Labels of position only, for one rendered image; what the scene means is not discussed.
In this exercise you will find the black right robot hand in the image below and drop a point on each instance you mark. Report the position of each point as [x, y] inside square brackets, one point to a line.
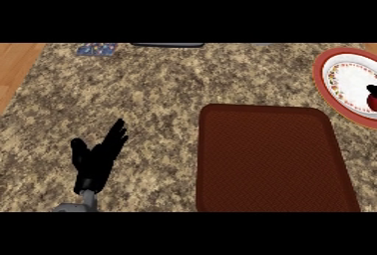
[372, 89]

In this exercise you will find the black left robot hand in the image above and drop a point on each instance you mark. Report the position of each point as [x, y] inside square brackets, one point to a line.
[97, 159]

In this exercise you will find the red tomato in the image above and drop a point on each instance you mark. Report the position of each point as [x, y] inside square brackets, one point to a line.
[372, 103]

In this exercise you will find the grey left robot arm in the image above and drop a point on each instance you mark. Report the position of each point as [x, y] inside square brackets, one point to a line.
[87, 201]

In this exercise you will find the red rimmed white plate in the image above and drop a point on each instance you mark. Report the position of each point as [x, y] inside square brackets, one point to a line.
[350, 78]

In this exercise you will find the brown rectangular tray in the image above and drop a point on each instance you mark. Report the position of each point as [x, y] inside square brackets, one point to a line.
[269, 159]

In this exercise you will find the blue patterned flat item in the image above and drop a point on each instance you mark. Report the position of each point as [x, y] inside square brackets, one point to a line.
[96, 49]

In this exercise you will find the dark flat appliance edge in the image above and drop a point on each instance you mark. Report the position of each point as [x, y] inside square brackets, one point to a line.
[167, 44]

